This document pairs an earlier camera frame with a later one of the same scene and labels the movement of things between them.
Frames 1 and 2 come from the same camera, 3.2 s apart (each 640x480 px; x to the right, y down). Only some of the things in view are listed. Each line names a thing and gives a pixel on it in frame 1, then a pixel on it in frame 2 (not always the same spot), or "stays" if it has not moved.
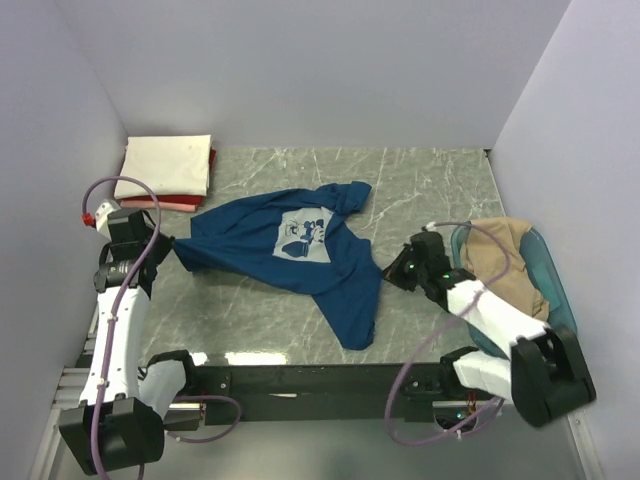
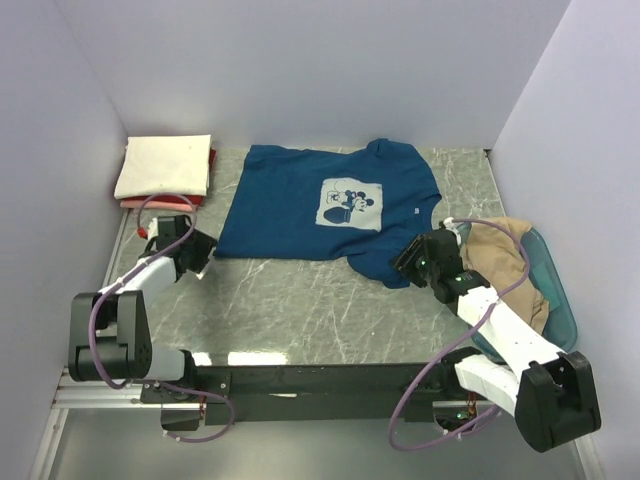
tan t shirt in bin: x=493 y=257 stays
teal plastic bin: x=545 y=275 stays
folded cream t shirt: x=169 y=165 stays
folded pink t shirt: x=163 y=205 stays
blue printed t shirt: x=284 y=242 → x=357 y=201
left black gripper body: x=160 y=247 → x=199 y=247
